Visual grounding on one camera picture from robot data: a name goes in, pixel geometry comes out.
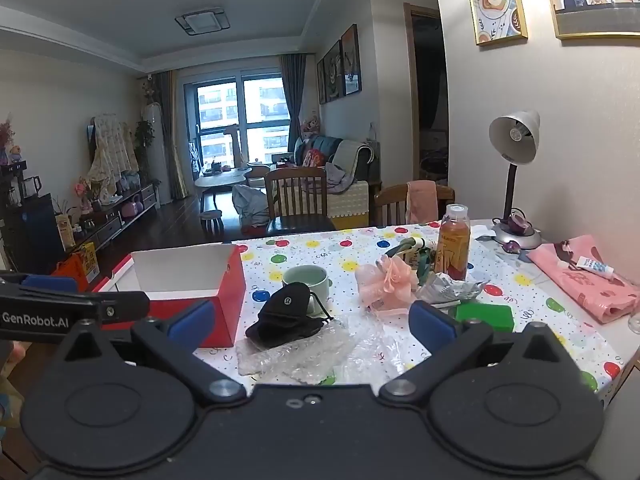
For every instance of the doll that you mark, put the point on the doll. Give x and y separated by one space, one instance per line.
311 124

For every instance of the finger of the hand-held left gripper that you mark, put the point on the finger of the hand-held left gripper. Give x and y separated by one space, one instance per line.
125 304
47 284

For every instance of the green sponge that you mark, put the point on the green sponge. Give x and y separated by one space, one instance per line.
485 316

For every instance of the low TV cabinet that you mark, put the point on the low TV cabinet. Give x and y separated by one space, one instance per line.
110 225

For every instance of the grey clothes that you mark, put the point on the grey clothes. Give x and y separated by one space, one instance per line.
330 180

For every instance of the grey desk lamp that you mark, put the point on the grey desk lamp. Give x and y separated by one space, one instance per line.
515 135

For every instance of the printed cloth bag green ribbon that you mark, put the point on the printed cloth bag green ribbon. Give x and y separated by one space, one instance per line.
411 255

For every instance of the pale green ceramic cup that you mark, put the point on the pale green ceramic cup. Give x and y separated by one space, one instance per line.
320 285

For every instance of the grey curtain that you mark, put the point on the grey curtain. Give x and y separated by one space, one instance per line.
294 100
170 135

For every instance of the grey cloth pile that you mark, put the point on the grey cloth pile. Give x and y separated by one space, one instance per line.
250 205

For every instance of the purple ribbon roll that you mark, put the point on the purple ribbon roll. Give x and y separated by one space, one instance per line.
521 222

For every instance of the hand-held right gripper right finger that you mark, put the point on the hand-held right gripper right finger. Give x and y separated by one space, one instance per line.
431 322

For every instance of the yellow box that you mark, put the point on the yellow box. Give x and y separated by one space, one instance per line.
89 257

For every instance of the white tissue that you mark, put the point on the white tissue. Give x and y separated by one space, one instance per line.
485 232

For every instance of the gold framed food picture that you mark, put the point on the gold framed food picture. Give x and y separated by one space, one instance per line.
495 0

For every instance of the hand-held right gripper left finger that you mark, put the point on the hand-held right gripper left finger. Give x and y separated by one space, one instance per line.
192 321

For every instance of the small wooden stool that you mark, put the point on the small wooden stool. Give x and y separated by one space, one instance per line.
211 217

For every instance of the green potted plant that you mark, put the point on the green potted plant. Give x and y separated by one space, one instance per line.
144 132

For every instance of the clear plastic bag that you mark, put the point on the clear plastic bag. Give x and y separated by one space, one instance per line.
300 355

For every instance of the low coffee table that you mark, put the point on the low coffee table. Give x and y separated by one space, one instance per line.
225 177

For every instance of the pink bath loofah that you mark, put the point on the pink bath loofah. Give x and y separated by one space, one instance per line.
397 277

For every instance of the dark framed wall picture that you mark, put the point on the dark framed wall picture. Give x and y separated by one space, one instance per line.
333 70
351 60
321 80

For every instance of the wooden slat-back chair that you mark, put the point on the wooden slat-back chair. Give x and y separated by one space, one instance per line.
295 222

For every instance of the large window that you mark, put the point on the large window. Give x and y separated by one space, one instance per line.
225 110

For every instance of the panda print snack packet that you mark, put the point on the panda print snack packet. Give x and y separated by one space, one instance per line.
445 290

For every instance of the balloon print tablecloth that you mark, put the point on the balloon print tablecloth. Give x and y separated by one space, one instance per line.
340 310

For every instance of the floral cloth cover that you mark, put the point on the floral cloth cover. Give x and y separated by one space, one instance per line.
110 150

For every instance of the pink towel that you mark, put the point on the pink towel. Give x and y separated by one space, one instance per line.
422 202

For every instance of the orange bag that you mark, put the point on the orange bag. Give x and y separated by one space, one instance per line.
67 270

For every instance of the pale pink cloth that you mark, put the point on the pale pink cloth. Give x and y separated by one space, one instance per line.
367 285

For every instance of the orange drink bottle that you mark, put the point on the orange drink bottle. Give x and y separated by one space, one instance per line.
452 245

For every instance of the white tower air conditioner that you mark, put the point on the white tower air conditioner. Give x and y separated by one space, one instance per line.
157 150

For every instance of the black cabinet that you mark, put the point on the black cabinet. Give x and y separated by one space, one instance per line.
30 235

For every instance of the wooden door frame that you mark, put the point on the wooden door frame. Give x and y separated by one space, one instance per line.
410 110

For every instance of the square ceiling lamp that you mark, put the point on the square ceiling lamp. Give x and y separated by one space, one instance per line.
202 21

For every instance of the sofa with cream cover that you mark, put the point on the sofa with cream cover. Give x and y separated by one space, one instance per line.
350 205

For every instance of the red cardboard box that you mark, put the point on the red cardboard box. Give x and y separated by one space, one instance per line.
225 310

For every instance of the white tube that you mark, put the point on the white tube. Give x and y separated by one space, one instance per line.
595 266

